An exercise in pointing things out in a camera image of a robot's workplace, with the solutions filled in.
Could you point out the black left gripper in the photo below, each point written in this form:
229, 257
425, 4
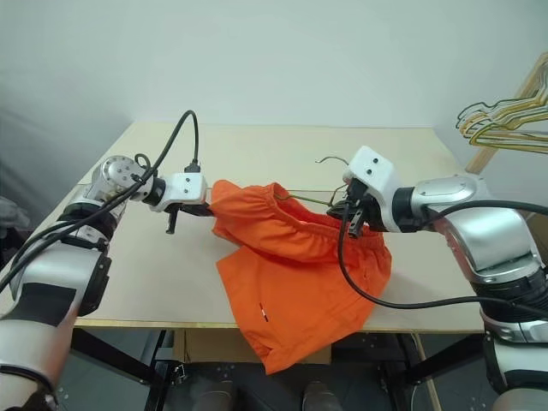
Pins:
172, 220

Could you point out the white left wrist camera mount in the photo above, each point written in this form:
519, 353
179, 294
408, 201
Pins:
184, 186

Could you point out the flat cardboard sheet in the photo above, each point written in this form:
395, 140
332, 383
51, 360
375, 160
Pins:
214, 344

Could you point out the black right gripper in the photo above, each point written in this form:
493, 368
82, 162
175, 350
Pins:
363, 214

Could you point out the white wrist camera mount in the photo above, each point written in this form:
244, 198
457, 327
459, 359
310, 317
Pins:
184, 186
372, 171

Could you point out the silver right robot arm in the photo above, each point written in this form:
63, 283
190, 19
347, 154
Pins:
484, 235

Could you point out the black metal table frame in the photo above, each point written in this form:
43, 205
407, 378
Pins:
115, 355

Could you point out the dark rounded shape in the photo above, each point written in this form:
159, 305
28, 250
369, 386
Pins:
317, 398
217, 398

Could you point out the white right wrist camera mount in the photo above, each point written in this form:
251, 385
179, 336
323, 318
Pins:
372, 171

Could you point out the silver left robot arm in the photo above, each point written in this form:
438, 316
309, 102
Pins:
51, 265

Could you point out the wooden hanger rack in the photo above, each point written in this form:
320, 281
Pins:
477, 160

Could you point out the orange shorts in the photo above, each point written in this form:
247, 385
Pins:
299, 299

